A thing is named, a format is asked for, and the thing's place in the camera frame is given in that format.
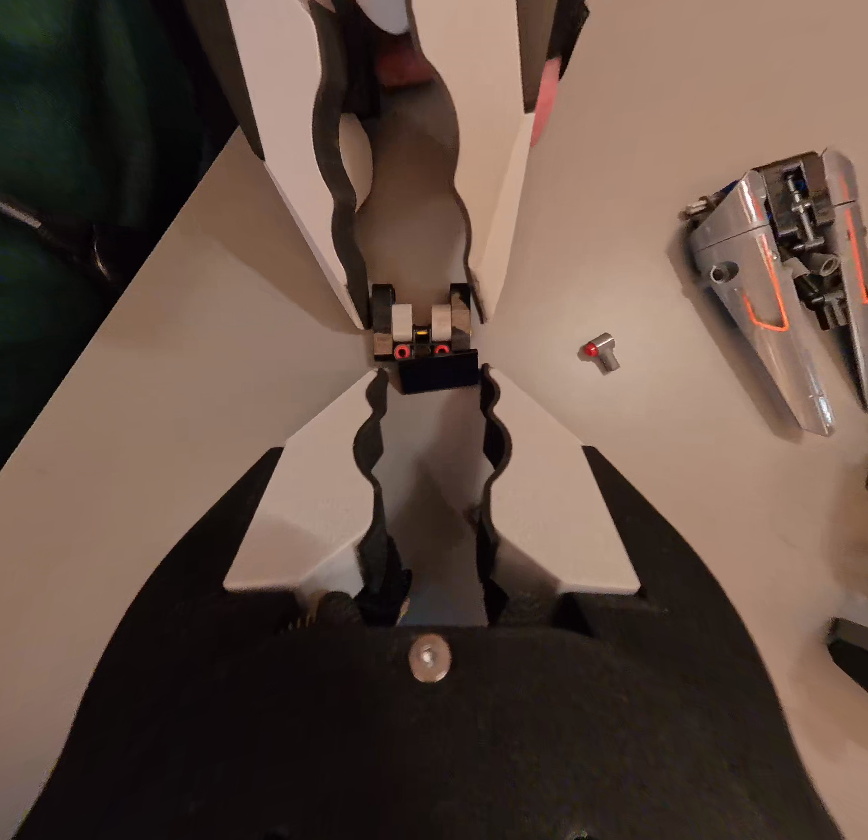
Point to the small black lego assembly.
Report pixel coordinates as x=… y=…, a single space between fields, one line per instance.
x=434 y=375

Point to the person's left hand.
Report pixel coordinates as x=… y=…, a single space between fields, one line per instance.
x=548 y=101

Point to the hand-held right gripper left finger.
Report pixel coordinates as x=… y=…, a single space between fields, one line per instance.
x=305 y=514

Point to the grey pointed lego wing assembly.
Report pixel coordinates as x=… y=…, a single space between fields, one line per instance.
x=739 y=243

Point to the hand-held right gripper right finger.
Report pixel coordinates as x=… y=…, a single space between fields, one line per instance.
x=563 y=514

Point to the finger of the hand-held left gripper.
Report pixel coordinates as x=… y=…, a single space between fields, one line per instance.
x=481 y=74
x=285 y=94

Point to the grey lego pin red tip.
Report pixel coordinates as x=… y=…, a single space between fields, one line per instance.
x=607 y=355

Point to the person's green shirt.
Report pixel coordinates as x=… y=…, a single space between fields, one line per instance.
x=68 y=107

